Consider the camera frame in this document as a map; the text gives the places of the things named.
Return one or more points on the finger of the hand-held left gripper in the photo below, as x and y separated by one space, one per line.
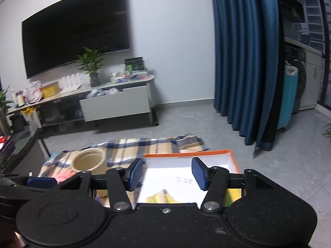
41 182

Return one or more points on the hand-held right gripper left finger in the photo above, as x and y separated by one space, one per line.
135 174

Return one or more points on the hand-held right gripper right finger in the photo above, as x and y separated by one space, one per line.
198 173

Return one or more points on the orange white box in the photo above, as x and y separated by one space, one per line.
186 155

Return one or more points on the plaid blanket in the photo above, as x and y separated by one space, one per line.
134 147

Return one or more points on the yellow packet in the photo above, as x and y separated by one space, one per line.
160 197

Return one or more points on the round glass table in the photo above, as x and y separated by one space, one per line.
24 144

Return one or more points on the purple tray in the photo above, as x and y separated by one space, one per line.
6 151

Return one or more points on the beige round jar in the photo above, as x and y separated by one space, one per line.
90 160

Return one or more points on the white paper bag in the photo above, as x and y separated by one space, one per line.
35 120

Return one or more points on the black storage box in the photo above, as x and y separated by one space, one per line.
19 123

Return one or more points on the steel flask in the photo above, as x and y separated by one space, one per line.
4 122

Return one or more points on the white cabinet drawer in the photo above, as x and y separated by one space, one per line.
116 104

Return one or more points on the blue packet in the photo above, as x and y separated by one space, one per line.
79 113

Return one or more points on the white roll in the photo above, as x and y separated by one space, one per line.
20 100

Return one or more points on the clear plastic bags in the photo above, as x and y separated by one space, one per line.
103 92

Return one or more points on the white red plastic bag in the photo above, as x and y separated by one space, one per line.
33 91

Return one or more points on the leafy plant in vase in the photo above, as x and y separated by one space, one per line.
4 98

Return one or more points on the yellow cardboard box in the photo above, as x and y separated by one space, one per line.
51 90

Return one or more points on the grey television cabinet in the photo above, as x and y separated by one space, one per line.
72 93

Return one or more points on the clutter of small supplies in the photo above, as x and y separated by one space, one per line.
128 77

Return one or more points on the white router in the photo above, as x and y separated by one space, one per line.
73 82

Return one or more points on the black green box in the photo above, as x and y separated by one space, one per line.
134 64

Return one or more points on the teal suitcase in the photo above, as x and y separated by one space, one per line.
288 95

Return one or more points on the potted green plant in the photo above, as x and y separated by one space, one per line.
90 60

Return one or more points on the blue curtain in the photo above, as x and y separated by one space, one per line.
243 56

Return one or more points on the green plant leaves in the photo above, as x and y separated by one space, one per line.
328 133

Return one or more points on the white counter cabinet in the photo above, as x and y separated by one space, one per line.
314 77

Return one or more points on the black wall television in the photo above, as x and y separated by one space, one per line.
75 28

